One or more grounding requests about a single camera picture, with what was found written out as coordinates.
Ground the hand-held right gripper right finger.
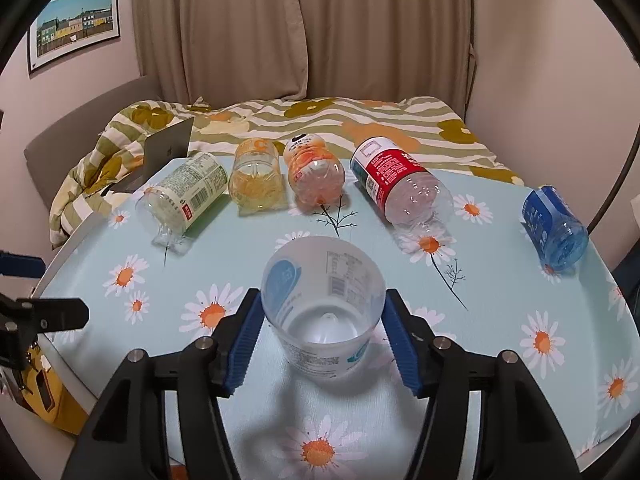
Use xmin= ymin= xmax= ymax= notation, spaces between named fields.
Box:
xmin=382 ymin=287 xmax=583 ymax=480

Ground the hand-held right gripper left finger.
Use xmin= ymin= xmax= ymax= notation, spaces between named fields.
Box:
xmin=62 ymin=287 xmax=263 ymax=480

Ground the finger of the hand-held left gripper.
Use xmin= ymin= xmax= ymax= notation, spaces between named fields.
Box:
xmin=0 ymin=294 xmax=91 ymax=335
xmin=0 ymin=251 xmax=47 ymax=278

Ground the clear cup with blue label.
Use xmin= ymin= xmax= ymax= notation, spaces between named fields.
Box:
xmin=261 ymin=238 xmax=387 ymax=380

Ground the clear yellow cup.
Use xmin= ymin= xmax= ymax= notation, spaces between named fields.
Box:
xmin=228 ymin=138 xmax=290 ymax=211

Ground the clear cup with green label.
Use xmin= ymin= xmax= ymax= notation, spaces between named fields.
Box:
xmin=136 ymin=152 xmax=230 ymax=252

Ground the clear cup with red label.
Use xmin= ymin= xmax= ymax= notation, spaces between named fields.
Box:
xmin=350 ymin=136 xmax=455 ymax=233

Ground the clear cup with orange label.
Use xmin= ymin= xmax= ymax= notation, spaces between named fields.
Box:
xmin=283 ymin=133 xmax=347 ymax=211

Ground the blue plastic cup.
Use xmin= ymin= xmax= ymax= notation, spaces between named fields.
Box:
xmin=521 ymin=186 xmax=589 ymax=273

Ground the yellow bag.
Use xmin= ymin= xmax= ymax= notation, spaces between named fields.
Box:
xmin=15 ymin=342 xmax=101 ymax=436

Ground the daisy print tablecloth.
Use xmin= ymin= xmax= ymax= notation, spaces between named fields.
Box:
xmin=37 ymin=155 xmax=637 ymax=480

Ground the grey sofa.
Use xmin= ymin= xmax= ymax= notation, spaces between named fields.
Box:
xmin=24 ymin=75 xmax=166 ymax=213

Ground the grey laptop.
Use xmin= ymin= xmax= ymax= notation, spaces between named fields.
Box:
xmin=102 ymin=116 xmax=195 ymax=195

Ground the striped floral blanket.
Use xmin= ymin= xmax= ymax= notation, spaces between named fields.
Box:
xmin=49 ymin=96 xmax=526 ymax=252

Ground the beige curtain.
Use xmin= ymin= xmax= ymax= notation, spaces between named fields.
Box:
xmin=131 ymin=0 xmax=308 ymax=106
xmin=292 ymin=0 xmax=476 ymax=108

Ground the framed wall poster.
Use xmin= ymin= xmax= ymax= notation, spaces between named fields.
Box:
xmin=27 ymin=0 xmax=121 ymax=77

